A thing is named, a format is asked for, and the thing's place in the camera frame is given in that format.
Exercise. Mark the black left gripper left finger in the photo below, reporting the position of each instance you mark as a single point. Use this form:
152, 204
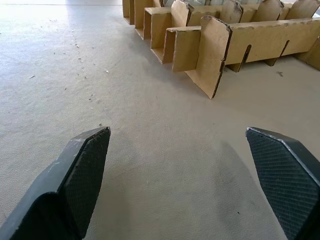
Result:
62, 190

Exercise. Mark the cardboard divider grid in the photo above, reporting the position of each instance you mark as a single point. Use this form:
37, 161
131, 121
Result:
225, 42

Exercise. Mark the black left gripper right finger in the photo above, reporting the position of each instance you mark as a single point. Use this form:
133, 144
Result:
287, 180

